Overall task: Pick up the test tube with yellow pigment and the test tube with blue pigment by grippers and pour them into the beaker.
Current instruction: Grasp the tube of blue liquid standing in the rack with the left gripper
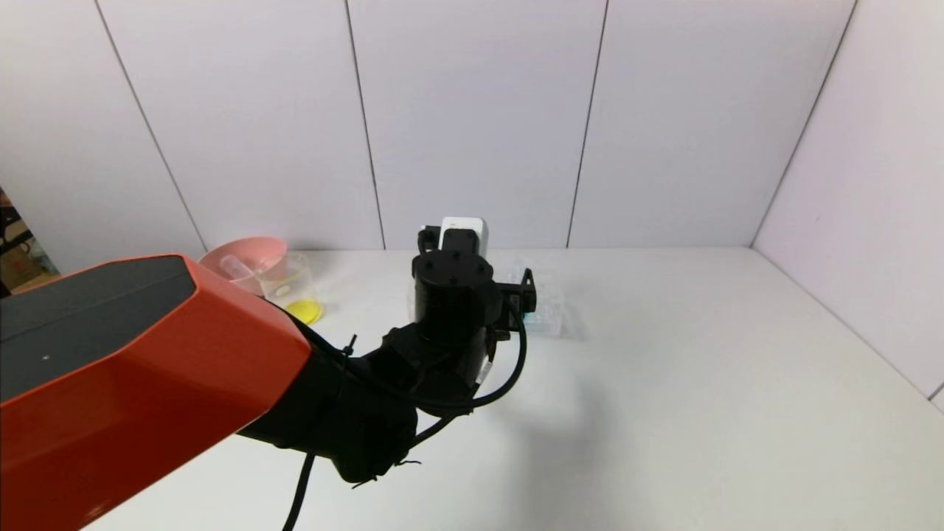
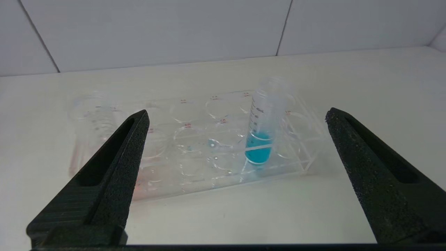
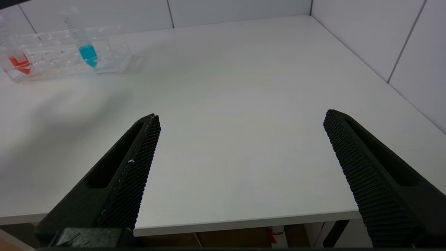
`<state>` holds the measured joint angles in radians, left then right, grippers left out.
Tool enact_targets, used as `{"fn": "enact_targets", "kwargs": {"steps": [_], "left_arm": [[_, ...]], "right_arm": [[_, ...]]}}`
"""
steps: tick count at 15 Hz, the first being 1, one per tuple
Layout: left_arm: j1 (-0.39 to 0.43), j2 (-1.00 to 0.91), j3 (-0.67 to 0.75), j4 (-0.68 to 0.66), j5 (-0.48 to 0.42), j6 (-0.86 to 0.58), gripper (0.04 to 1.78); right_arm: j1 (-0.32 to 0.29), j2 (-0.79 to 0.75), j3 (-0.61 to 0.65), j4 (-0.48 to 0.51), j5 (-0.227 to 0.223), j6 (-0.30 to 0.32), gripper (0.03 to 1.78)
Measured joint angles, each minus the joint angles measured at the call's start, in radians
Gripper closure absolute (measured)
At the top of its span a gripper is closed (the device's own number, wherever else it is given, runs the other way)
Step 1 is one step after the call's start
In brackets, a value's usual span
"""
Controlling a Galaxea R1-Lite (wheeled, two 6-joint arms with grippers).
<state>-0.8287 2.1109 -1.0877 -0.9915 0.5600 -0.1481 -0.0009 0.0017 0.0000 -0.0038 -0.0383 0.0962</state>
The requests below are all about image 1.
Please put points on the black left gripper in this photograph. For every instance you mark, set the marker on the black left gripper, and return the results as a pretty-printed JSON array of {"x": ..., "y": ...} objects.
[{"x": 526, "y": 293}]

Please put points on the clear glass beaker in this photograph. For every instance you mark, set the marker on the clear glass beaker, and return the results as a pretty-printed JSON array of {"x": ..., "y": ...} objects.
[{"x": 302, "y": 310}]

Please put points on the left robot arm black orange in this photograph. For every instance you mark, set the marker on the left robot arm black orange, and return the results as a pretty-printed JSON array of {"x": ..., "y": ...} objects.
[{"x": 147, "y": 369}]

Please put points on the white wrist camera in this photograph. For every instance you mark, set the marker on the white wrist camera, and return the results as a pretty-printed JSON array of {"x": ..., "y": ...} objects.
[{"x": 472, "y": 228}]

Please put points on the clear acrylic test tube rack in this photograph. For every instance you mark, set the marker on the clear acrylic test tube rack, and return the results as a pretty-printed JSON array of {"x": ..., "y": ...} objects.
[{"x": 549, "y": 313}]

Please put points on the yellow pigment test tube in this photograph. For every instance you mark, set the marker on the yellow pigment test tube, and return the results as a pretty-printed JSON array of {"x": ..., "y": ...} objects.
[{"x": 237, "y": 267}]

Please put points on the pink bowl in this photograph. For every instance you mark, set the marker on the pink bowl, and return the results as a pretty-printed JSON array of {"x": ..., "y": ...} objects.
[{"x": 254, "y": 247}]

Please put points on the blue pigment test tube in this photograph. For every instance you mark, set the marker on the blue pigment test tube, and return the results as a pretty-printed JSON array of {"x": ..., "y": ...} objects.
[{"x": 523, "y": 316}]

